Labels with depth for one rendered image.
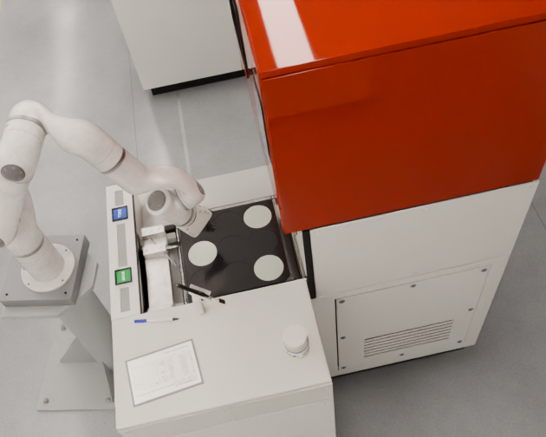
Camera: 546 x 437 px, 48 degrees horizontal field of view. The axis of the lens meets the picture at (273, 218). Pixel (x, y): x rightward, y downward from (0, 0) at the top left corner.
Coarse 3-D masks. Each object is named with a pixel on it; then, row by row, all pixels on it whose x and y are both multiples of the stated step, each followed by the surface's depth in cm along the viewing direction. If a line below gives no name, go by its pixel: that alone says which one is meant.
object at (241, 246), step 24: (216, 216) 221; (240, 216) 220; (192, 240) 216; (216, 240) 215; (240, 240) 214; (264, 240) 213; (192, 264) 210; (216, 264) 209; (240, 264) 208; (216, 288) 204; (240, 288) 203
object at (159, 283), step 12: (156, 240) 220; (168, 252) 218; (156, 264) 214; (168, 264) 213; (156, 276) 211; (168, 276) 211; (156, 288) 209; (168, 288) 208; (156, 300) 206; (168, 300) 205
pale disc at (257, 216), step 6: (252, 210) 221; (258, 210) 221; (264, 210) 220; (246, 216) 220; (252, 216) 219; (258, 216) 219; (264, 216) 219; (270, 216) 218; (246, 222) 218; (252, 222) 218; (258, 222) 218; (264, 222) 217
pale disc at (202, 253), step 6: (192, 246) 214; (198, 246) 214; (204, 246) 214; (210, 246) 214; (192, 252) 213; (198, 252) 213; (204, 252) 212; (210, 252) 212; (216, 252) 212; (192, 258) 212; (198, 258) 211; (204, 258) 211; (210, 258) 211; (198, 264) 210; (204, 264) 210
